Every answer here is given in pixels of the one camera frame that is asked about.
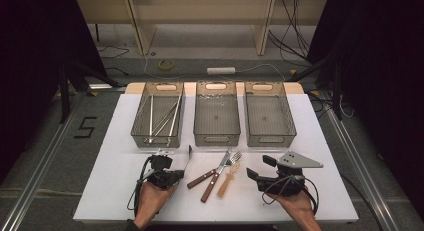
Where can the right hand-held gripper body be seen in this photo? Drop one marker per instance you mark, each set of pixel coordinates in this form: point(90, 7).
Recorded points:
point(283, 182)

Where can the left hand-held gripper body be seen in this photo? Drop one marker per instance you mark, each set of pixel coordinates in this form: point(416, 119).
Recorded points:
point(163, 177)

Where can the smoky clear plastic bin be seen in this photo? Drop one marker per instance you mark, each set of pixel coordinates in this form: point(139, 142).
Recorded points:
point(216, 124)
point(270, 124)
point(140, 132)

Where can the long metal spoon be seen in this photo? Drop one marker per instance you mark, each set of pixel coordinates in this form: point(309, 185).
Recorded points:
point(190, 151)

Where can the metal chopstick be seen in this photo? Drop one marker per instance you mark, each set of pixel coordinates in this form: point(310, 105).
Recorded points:
point(166, 123)
point(165, 117)

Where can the white chopstick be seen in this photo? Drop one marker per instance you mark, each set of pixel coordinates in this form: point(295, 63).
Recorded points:
point(151, 117)
point(175, 117)

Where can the person's left hand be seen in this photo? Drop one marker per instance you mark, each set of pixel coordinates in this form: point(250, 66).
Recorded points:
point(151, 204)

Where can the person's right hand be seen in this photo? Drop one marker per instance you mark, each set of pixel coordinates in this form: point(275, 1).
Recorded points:
point(300, 207)

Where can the white table sheet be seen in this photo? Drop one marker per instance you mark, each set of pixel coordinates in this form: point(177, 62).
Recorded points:
point(110, 191)

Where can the black stand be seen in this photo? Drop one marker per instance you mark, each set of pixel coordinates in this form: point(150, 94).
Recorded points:
point(64, 97)
point(337, 97)

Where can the white power strip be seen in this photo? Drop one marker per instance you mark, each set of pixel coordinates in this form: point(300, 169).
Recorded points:
point(220, 71)

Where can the white flat bar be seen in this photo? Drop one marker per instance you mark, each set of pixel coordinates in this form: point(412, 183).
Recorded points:
point(100, 86)

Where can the yellow tape roll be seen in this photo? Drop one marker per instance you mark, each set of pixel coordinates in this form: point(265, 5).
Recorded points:
point(160, 65)

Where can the black curtain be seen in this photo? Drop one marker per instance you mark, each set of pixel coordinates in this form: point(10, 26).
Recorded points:
point(26, 74)
point(383, 74)

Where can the beige wooden desk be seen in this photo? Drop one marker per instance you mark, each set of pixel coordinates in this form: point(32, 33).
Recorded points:
point(200, 11)

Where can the metal floor rail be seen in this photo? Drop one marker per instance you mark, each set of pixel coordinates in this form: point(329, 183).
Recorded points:
point(345, 141)
point(46, 159)

